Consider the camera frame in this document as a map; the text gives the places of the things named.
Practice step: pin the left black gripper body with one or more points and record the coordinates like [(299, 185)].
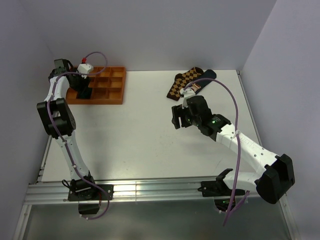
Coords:
[(78, 81)]

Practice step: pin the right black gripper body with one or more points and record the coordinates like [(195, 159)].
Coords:
[(192, 120)]

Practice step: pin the navy snowman sock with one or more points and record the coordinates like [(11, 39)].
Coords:
[(199, 84)]

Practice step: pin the green reindeer sock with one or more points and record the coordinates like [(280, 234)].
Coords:
[(84, 94)]

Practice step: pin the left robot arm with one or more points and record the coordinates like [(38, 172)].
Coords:
[(59, 122)]

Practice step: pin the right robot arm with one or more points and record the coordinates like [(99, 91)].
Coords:
[(273, 174)]

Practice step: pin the orange compartment tray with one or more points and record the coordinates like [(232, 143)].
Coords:
[(107, 88)]

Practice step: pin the brown argyle sock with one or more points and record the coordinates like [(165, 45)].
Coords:
[(181, 80)]

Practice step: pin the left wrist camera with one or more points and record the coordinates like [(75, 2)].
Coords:
[(84, 68)]

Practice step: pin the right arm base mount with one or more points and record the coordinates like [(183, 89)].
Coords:
[(216, 188)]

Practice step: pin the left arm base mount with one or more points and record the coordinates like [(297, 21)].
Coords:
[(89, 197)]

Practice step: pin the aluminium front rail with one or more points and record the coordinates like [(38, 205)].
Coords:
[(137, 190)]

